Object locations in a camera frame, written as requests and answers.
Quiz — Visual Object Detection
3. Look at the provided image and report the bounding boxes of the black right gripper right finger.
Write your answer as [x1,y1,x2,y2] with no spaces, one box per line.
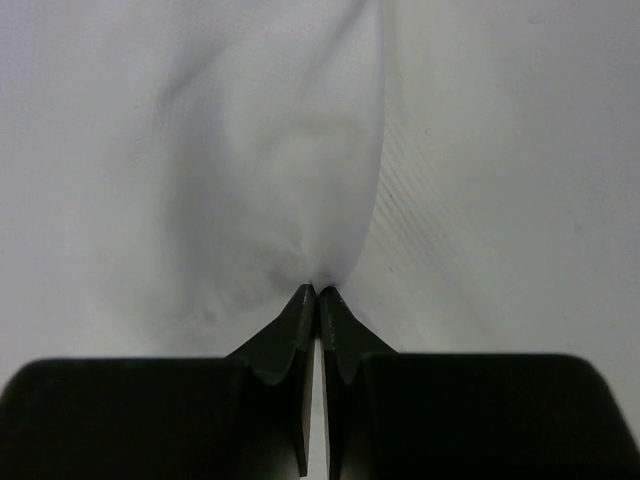
[318,287,639,479]

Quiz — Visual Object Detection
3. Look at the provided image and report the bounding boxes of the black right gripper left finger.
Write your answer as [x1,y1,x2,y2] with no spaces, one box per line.
[1,285,316,479]

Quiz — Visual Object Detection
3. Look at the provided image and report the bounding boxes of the white t-shirt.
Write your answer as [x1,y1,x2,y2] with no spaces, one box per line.
[1,1,384,370]

